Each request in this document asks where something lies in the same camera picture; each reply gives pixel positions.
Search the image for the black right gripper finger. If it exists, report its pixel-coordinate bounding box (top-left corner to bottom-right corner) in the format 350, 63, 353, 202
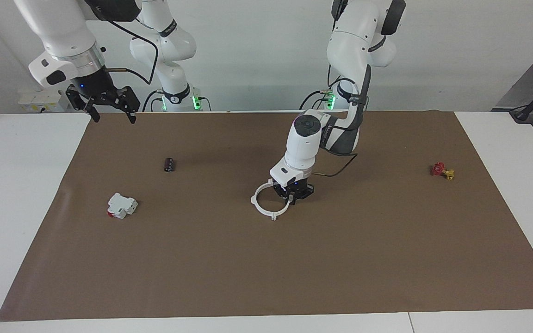
65, 86, 100, 123
116, 86, 140, 124

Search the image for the white half pipe clamp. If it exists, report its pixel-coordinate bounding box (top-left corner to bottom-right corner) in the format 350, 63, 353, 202
250, 181, 277, 221
273, 197, 294, 219

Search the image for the white power strip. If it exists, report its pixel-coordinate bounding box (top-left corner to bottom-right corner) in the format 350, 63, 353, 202
18, 89, 70, 113

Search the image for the brown table mat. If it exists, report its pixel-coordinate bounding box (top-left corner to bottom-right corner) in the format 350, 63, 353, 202
0, 110, 533, 322

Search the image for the white circuit breaker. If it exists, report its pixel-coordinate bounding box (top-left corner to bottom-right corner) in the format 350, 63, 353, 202
107, 193, 138, 219

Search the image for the dark grey partition panel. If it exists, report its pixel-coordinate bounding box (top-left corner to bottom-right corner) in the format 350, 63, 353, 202
493, 44, 533, 111

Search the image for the black base cable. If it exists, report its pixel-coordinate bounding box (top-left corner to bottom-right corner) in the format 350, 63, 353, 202
299, 69, 343, 111
143, 90, 163, 112

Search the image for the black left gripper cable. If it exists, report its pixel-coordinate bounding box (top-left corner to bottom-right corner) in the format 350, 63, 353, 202
313, 65, 372, 178

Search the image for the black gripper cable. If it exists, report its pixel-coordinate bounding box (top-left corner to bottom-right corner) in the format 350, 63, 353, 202
313, 65, 372, 178
81, 0, 159, 86

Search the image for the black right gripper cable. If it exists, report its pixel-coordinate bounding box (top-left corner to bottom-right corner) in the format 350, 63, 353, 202
81, 0, 159, 86

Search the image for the red handle brass valve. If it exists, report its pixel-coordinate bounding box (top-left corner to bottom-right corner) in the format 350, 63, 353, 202
431, 162, 455, 180

